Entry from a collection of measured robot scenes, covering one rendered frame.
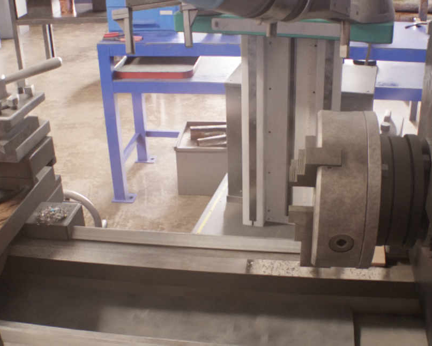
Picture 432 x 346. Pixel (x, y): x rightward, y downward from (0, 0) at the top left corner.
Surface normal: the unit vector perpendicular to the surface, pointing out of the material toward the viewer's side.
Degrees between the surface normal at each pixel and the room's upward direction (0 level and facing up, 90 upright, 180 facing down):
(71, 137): 0
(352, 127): 15
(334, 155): 41
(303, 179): 130
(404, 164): 34
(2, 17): 90
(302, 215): 70
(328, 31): 90
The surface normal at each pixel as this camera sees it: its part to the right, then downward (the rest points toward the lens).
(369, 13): -0.06, 0.13
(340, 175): -0.13, -0.19
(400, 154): -0.08, -0.65
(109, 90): -0.15, 0.46
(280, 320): -0.09, -0.87
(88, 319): 0.17, -0.85
